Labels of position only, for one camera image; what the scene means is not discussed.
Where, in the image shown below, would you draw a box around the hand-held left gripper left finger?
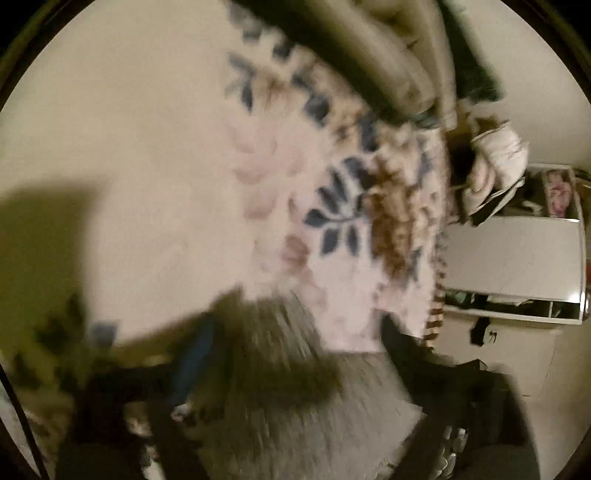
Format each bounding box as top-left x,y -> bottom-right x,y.
55,313 -> 221,480

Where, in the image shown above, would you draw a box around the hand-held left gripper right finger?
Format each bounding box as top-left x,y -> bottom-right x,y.
381,318 -> 541,480

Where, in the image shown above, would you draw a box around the grey fleece pants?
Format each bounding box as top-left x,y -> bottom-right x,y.
175,286 -> 426,480

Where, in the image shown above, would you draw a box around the brown checkered sheet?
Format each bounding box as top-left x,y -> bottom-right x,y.
422,222 -> 451,352

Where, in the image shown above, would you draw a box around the black cloth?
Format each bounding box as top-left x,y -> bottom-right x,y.
470,318 -> 497,347

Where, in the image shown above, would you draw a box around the white wardrobe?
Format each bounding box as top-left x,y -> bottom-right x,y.
443,161 -> 591,326

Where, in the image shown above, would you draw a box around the floral blanket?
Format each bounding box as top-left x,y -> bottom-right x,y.
0,9 -> 455,462

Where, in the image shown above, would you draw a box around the pink garment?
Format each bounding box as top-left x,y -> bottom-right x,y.
462,157 -> 497,213

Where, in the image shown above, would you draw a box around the pink folded bedding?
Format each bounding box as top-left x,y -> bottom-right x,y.
545,170 -> 575,217

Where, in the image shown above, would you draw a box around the white puffy jacket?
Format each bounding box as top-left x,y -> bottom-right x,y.
471,121 -> 529,185

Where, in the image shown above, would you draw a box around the dark green blanket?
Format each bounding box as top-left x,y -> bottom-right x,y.
455,0 -> 504,103

